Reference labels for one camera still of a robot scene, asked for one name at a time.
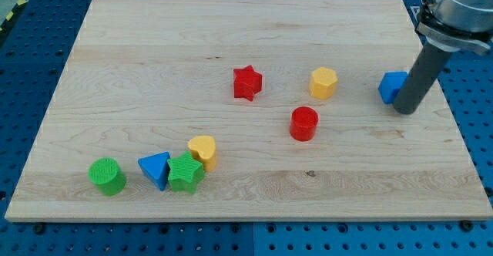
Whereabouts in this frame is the blue cube block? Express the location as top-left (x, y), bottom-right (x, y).
top-left (378, 71), bottom-right (407, 104)

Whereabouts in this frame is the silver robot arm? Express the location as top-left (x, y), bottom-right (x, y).
top-left (416, 0), bottom-right (492, 56)

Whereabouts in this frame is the light wooden board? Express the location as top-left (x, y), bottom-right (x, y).
top-left (5, 0), bottom-right (492, 222)

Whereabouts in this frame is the red star block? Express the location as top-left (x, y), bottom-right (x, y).
top-left (233, 65), bottom-right (263, 101)

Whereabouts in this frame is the yellow heart block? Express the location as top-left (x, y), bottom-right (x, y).
top-left (188, 135), bottom-right (217, 172)

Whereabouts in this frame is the red cylinder block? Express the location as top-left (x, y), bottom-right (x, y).
top-left (289, 106), bottom-right (319, 141)

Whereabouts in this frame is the green star block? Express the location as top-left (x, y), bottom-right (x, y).
top-left (167, 151), bottom-right (205, 194)

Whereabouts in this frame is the yellow hexagon block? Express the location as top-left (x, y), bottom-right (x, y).
top-left (309, 67), bottom-right (338, 100)

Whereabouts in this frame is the blue triangle block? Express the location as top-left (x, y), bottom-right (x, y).
top-left (137, 152), bottom-right (170, 191)

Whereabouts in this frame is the green cylinder block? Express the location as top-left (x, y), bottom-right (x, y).
top-left (88, 157), bottom-right (126, 196)

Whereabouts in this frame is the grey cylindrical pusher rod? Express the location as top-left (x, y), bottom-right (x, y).
top-left (393, 42), bottom-right (454, 115)

